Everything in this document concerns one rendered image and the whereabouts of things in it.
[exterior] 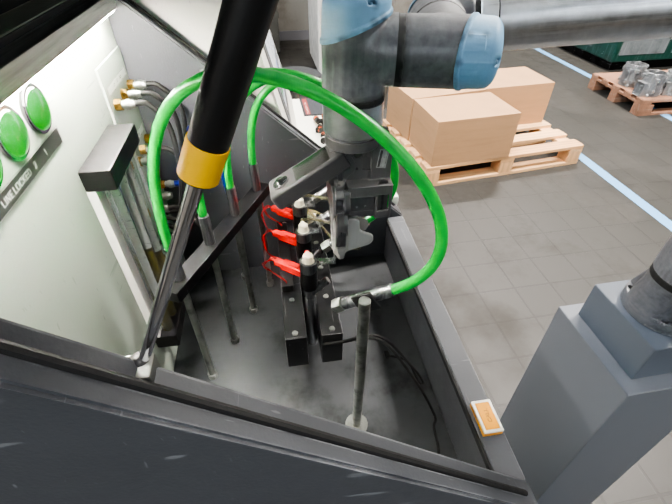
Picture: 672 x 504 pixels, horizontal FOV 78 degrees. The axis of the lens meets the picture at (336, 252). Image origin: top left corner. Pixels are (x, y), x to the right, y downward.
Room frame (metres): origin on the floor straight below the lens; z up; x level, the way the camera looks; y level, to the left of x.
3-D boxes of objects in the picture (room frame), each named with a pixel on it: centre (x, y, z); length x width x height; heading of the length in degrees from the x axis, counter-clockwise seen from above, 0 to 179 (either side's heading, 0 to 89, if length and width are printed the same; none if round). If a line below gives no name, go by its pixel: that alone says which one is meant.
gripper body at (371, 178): (0.50, -0.03, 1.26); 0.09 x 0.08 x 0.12; 99
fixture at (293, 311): (0.61, 0.06, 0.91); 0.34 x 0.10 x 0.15; 9
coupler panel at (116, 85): (0.69, 0.34, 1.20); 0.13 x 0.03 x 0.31; 9
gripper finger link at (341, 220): (0.48, -0.01, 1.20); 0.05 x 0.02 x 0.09; 9
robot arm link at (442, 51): (0.51, -0.12, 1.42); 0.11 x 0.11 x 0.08; 85
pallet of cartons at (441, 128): (3.07, -1.11, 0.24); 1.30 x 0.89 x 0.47; 104
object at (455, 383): (0.53, -0.19, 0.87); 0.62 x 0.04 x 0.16; 9
